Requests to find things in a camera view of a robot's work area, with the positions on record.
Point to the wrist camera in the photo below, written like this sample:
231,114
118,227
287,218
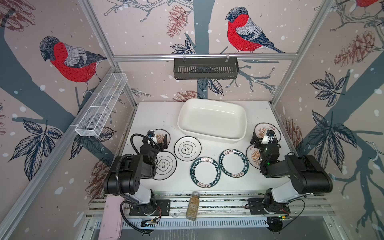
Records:
152,135
269,137

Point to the white wire mesh shelf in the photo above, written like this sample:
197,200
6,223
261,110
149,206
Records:
95,118

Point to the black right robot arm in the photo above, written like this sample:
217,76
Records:
305,173

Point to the spice jar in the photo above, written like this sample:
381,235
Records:
193,207

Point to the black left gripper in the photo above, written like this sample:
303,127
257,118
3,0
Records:
159,142

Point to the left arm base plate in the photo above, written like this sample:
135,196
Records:
157,208

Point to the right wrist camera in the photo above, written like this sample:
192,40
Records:
269,137

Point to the white flower plate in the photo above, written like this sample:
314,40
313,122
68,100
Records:
187,149
166,165

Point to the white flower plate upper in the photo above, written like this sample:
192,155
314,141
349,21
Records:
187,149

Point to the black wall basket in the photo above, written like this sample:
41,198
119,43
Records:
206,69

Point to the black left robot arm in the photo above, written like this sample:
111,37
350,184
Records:
127,171

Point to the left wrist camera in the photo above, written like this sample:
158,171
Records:
152,135

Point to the white flower plate lower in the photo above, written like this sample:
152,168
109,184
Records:
166,165

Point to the green rim plate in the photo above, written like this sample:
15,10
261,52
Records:
233,163
205,172

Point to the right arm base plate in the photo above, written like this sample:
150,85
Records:
258,206

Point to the white plastic bin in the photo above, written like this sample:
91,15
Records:
213,120

